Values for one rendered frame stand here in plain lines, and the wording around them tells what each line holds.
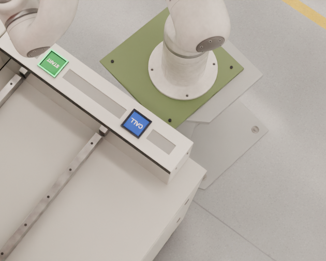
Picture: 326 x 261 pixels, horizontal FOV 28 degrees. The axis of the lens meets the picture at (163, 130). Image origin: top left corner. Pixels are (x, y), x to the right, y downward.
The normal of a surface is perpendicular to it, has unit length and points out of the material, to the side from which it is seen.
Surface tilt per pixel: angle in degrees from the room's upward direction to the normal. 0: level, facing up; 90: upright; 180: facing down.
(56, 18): 67
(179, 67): 88
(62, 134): 0
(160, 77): 2
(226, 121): 0
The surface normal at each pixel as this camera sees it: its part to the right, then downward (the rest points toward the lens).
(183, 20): -0.73, 0.11
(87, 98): 0.05, -0.29
